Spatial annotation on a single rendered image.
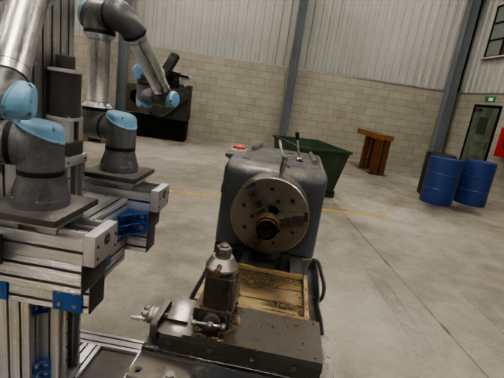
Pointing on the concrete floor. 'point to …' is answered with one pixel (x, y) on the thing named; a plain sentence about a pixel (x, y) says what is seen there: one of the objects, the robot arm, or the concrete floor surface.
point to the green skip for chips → (335, 158)
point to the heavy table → (374, 151)
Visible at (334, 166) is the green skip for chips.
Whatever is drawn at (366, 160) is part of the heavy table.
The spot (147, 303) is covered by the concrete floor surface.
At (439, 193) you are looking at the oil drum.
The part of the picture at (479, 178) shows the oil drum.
